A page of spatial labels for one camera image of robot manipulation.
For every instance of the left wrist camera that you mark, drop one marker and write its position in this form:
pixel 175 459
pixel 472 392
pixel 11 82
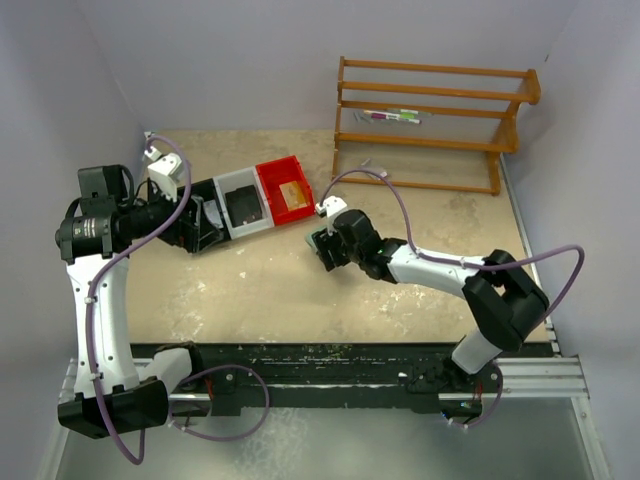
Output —
pixel 166 172

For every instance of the silver cards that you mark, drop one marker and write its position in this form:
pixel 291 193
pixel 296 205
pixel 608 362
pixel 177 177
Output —
pixel 213 214

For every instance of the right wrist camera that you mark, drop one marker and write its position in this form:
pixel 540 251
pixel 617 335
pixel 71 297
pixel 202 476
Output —
pixel 330 207

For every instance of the purple marker pen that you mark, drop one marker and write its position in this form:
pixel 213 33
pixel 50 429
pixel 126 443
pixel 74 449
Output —
pixel 408 118

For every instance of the black bin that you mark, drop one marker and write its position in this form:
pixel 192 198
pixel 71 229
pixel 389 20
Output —
pixel 205 220

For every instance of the white bin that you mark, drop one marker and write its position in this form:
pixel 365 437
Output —
pixel 230 181

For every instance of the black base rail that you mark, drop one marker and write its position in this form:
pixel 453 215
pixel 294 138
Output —
pixel 418 377

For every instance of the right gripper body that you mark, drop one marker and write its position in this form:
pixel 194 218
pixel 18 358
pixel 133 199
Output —
pixel 137 218

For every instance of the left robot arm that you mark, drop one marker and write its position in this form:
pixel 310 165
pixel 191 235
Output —
pixel 100 230

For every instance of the gold card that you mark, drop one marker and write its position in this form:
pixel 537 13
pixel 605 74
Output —
pixel 293 195

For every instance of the red bin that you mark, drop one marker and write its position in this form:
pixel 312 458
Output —
pixel 273 173

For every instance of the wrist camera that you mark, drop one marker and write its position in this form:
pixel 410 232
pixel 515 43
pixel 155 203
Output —
pixel 166 172
pixel 330 207

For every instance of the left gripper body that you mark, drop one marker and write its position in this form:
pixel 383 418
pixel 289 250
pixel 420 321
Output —
pixel 354 240

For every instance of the black cards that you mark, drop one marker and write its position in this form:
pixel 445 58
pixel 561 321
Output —
pixel 243 205

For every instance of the grey clip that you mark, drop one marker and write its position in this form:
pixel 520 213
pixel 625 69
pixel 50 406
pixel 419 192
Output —
pixel 361 117

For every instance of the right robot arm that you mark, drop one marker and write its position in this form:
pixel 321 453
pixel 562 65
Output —
pixel 270 287

